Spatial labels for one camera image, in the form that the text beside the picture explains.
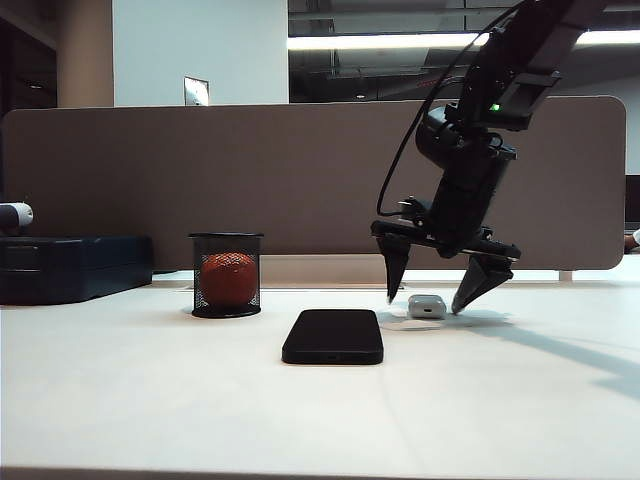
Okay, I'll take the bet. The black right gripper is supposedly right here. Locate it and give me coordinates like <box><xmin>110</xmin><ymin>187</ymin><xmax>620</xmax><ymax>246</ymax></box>
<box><xmin>370</xmin><ymin>137</ymin><xmax>522</xmax><ymax>315</ymax></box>

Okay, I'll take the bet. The white wireless earbuds case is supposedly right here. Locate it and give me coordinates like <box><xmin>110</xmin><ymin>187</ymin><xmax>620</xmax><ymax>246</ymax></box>
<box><xmin>408</xmin><ymin>293</ymin><xmax>447</xmax><ymax>320</ymax></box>

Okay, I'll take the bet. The dark blue plastic case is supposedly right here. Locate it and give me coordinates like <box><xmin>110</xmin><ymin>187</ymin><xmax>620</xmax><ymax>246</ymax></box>
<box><xmin>0</xmin><ymin>234</ymin><xmax>154</xmax><ymax>307</ymax></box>

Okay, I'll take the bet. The black smartphone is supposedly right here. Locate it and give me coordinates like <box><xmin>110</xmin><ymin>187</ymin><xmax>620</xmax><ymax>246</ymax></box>
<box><xmin>281</xmin><ymin>308</ymin><xmax>385</xmax><ymax>366</ymax></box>

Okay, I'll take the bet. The background computer monitor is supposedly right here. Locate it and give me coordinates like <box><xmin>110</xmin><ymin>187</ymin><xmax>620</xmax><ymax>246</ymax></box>
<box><xmin>624</xmin><ymin>174</ymin><xmax>640</xmax><ymax>224</ymax></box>

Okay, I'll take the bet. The orange ball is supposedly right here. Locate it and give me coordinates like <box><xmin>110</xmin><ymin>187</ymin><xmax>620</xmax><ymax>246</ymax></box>
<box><xmin>200</xmin><ymin>252</ymin><xmax>256</xmax><ymax>307</ymax></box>

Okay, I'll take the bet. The brown fabric desk divider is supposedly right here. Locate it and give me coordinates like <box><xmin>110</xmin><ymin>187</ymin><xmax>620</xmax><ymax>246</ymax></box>
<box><xmin>0</xmin><ymin>95</ymin><xmax>627</xmax><ymax>272</ymax></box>

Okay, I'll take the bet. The black mesh pen holder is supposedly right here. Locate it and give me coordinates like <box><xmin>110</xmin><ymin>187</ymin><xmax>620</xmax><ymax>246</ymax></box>
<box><xmin>188</xmin><ymin>231</ymin><xmax>265</xmax><ymax>319</ymax></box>

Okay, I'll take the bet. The ceiling light strip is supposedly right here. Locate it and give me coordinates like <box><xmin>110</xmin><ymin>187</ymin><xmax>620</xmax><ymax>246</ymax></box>
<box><xmin>287</xmin><ymin>29</ymin><xmax>640</xmax><ymax>51</ymax></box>

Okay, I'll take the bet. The white and grey cylinder tool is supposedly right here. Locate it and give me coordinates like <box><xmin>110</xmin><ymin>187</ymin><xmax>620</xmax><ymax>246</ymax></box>
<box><xmin>0</xmin><ymin>201</ymin><xmax>34</xmax><ymax>234</ymax></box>

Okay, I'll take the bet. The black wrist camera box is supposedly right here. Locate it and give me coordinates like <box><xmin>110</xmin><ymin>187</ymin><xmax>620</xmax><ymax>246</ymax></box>
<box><xmin>396</xmin><ymin>196</ymin><xmax>434</xmax><ymax>229</ymax></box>

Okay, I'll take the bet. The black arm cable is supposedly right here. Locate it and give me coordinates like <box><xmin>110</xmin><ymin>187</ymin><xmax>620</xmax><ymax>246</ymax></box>
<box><xmin>375</xmin><ymin>0</ymin><xmax>539</xmax><ymax>217</ymax></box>

